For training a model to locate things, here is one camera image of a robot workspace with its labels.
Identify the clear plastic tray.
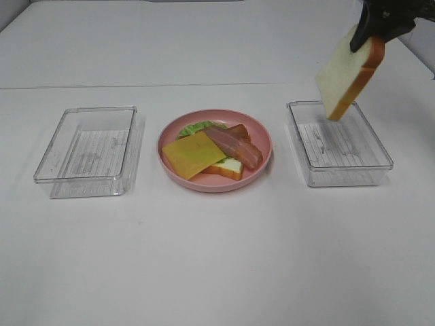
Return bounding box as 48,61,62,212
33,106,144,199
287,101,394,187

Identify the yellow cheese slice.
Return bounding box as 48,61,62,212
162,131,226,180

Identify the green lettuce leaf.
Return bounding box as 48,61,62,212
175,120,228,164

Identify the pink bacon strip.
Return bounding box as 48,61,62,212
201,126,263,170

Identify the right clear plastic tray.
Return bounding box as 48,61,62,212
287,101,394,187

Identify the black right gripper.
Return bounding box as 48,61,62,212
349,0,434,52

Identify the brown bacon strip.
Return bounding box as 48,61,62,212
227,124,251,142

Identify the bread slice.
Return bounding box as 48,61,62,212
315,26,385,121
202,158,243,181

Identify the pink round plate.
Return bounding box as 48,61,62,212
157,109,273,193

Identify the left clear plastic tray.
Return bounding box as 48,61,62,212
33,106,144,199

